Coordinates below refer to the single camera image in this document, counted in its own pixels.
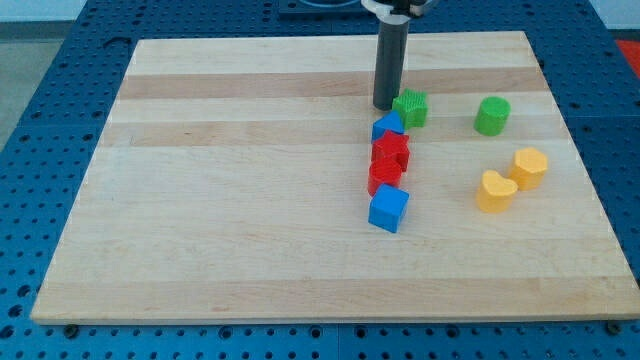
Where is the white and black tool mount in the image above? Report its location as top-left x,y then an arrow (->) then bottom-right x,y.
360,0 -> 439,24

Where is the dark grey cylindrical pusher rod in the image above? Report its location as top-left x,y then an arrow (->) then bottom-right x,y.
372,21 -> 409,111

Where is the green star block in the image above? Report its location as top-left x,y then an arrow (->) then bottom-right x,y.
392,88 -> 428,130

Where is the red star block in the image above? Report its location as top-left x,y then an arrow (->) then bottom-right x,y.
371,130 -> 411,172

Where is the blue triangle block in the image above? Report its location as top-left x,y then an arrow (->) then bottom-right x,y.
371,110 -> 405,142

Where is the green cylinder block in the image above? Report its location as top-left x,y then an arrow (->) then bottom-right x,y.
474,96 -> 511,136

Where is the red cylinder block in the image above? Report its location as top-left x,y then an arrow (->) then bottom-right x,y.
367,157 -> 403,196

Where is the blue cube block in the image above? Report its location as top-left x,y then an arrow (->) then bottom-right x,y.
368,184 -> 410,233

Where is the yellow heart block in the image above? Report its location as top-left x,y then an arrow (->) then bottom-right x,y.
475,170 -> 518,213

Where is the yellow hexagon block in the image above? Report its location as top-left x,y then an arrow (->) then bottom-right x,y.
508,147 -> 548,191

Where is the light wooden board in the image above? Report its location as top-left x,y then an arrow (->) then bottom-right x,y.
31,31 -> 639,325

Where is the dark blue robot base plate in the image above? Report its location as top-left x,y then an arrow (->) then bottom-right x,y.
277,0 -> 377,21

